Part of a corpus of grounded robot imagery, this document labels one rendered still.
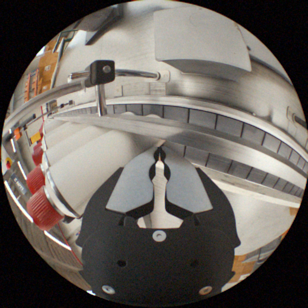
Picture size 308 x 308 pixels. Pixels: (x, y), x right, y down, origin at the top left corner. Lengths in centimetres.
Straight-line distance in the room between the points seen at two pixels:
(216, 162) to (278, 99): 18
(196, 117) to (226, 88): 8
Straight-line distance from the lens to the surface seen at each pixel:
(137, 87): 25
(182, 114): 15
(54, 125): 54
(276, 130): 18
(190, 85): 20
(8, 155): 59
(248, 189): 16
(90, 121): 16
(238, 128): 15
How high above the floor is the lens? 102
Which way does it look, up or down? 45 degrees down
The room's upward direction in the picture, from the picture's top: 132 degrees counter-clockwise
